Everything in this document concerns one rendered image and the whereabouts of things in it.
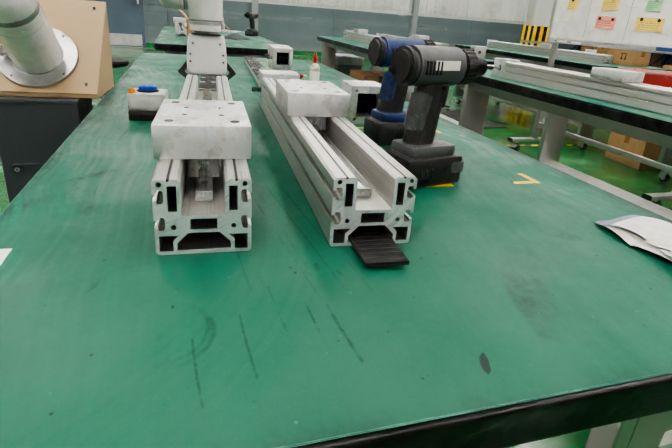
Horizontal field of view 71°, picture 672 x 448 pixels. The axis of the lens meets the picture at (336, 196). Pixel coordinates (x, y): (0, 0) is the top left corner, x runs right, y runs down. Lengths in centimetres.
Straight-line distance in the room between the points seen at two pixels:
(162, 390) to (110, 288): 15
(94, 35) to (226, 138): 101
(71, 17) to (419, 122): 110
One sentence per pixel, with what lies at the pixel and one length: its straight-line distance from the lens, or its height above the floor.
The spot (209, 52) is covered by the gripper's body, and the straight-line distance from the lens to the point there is 131.
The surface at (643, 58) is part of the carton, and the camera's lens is 541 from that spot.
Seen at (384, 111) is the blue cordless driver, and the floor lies 85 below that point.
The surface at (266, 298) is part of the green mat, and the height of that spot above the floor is 78.
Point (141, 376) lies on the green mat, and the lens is 39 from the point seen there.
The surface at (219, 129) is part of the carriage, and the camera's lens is 56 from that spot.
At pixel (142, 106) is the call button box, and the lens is 115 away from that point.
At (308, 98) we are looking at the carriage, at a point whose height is 90.
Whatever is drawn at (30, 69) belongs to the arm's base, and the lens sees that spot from 146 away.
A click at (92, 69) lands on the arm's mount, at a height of 85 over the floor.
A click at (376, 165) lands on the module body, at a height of 86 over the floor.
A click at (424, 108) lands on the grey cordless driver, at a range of 76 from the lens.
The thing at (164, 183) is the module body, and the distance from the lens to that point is 51.
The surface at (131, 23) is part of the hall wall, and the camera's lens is 1234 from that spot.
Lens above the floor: 103
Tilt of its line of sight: 21 degrees down
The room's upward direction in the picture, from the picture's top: 4 degrees clockwise
